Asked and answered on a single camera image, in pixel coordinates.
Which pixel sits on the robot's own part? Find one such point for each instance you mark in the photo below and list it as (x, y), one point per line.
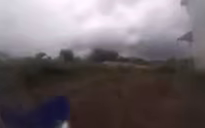
(64, 124)

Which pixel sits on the white building with dark roof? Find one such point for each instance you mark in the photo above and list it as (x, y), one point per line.
(203, 36)

